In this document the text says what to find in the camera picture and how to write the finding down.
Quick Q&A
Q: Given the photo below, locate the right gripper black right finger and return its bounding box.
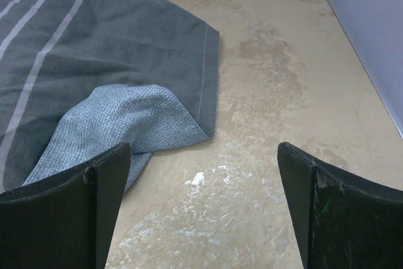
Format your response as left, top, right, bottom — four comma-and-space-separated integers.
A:
277, 142, 402, 268

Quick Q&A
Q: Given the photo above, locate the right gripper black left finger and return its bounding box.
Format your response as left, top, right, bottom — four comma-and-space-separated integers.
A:
1, 144, 130, 268

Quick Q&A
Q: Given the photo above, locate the grey striped pillowcase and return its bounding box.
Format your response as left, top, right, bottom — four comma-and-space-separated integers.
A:
1, 0, 219, 191

